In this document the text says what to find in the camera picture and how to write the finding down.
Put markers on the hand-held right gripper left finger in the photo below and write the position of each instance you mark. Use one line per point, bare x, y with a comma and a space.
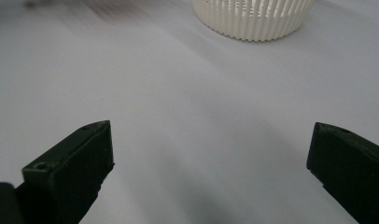
69, 174

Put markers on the white plastic basket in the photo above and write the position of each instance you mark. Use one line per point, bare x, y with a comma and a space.
253, 18

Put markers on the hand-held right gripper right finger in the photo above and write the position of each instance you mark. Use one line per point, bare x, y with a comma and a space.
349, 168

